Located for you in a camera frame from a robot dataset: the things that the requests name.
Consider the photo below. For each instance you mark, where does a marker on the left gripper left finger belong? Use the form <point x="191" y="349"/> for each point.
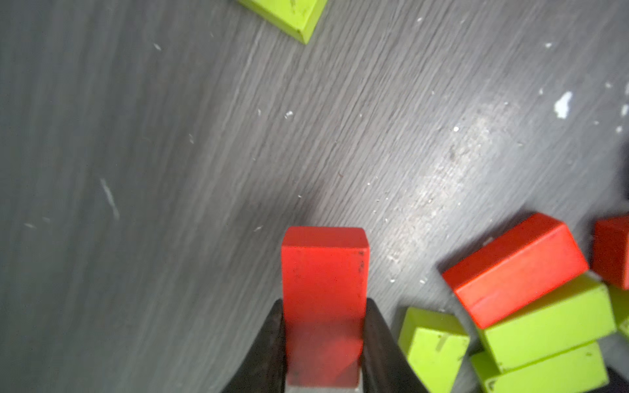
<point x="264" y="367"/>

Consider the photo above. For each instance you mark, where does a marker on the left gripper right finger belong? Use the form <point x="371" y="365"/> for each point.
<point x="384" y="366"/>

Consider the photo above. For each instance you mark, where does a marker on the lime block pair centre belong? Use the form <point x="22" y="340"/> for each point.
<point x="550" y="345"/>

